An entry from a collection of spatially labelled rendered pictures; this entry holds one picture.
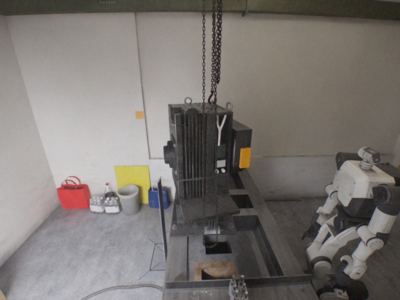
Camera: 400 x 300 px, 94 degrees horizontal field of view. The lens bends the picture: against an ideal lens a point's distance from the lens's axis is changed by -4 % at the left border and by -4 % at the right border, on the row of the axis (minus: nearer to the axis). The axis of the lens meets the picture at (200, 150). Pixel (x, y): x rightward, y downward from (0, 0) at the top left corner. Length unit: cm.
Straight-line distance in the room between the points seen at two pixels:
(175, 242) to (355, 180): 128
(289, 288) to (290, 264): 19
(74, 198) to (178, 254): 216
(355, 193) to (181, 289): 117
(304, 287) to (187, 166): 109
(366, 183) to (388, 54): 251
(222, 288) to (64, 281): 168
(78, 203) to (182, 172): 218
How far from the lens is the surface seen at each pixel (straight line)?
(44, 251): 304
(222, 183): 169
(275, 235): 181
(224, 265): 238
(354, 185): 141
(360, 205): 148
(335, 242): 167
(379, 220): 140
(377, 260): 307
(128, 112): 272
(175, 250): 163
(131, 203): 294
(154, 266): 239
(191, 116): 140
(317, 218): 190
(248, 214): 195
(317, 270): 181
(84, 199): 334
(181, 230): 174
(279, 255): 169
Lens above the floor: 189
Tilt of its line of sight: 22 degrees down
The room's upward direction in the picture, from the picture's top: straight up
